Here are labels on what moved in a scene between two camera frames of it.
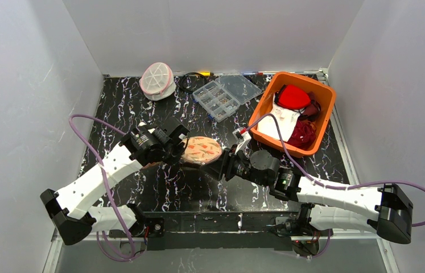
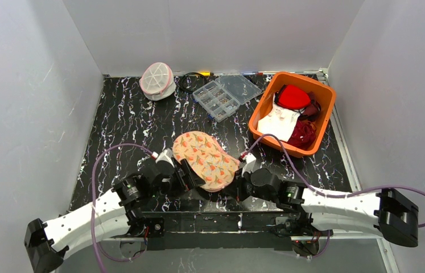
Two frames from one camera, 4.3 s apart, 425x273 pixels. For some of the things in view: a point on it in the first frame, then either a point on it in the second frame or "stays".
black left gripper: x=176 y=144 -> x=181 y=177
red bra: x=292 y=97 stays
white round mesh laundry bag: x=156 y=81 stays
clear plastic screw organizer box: x=219 y=98 stays
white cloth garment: x=287 y=119 stays
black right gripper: x=226 y=164 -> x=237 y=184
